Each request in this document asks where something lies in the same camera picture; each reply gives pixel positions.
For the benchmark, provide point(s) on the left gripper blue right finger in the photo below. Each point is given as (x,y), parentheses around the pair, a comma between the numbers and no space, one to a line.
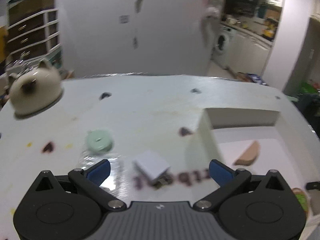
(230,182)

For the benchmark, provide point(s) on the white usb wall charger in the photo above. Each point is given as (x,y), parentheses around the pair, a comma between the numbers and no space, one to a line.
(153,168)

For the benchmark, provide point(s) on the green elephant round coaster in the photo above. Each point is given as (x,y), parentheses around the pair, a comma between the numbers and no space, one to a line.
(303,200)

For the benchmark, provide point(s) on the glass terrarium tank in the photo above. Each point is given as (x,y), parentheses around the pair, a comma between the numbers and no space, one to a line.
(21,9)

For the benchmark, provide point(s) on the half round wooden coaster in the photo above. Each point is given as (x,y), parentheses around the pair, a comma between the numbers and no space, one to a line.
(249,156)

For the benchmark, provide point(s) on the cream ceramic cat jar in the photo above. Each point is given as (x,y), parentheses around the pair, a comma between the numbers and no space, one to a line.
(34,89)

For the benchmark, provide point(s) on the mint green round lid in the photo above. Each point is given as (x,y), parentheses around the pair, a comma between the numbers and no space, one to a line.
(99,140)

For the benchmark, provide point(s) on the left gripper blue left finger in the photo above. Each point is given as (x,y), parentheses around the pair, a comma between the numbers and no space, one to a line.
(89,182)

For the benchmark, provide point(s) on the white shallow cardboard box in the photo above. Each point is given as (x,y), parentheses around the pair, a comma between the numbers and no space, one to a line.
(253,139)

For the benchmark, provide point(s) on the white front-load washing machine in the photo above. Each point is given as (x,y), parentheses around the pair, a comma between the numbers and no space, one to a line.
(223,46)

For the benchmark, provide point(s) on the white dark drawer cabinet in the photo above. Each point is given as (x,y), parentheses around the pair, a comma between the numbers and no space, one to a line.
(34,37)

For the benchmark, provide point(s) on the white kitchen base cabinets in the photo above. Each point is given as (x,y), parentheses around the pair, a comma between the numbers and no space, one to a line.
(248,54)

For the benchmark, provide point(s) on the clear plastic ribbed container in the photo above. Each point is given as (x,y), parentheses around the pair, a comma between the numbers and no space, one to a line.
(113,183)

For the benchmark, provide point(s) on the hanging sheep plush toy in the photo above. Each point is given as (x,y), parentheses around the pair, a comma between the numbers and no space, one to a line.
(211,14)

